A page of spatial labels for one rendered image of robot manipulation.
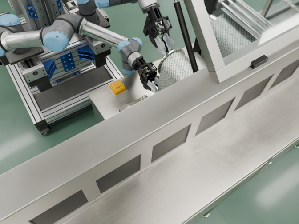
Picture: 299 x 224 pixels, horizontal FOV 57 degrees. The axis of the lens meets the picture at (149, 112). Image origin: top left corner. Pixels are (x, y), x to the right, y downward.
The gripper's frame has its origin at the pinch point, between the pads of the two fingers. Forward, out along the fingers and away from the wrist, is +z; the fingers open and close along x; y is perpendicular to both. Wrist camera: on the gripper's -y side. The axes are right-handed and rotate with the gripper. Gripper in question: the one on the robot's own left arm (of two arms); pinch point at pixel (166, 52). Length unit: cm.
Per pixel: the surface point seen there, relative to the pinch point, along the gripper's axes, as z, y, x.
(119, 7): -60, -215, 77
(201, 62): 10.7, 4.2, 12.5
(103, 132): 6, 55, -49
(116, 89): 8.7, -37.9, -17.7
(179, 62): 5.4, 9.8, -1.1
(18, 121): 8, -159, -79
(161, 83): 11.8, -3.4, -6.3
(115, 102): 14.8, -36.0, -21.5
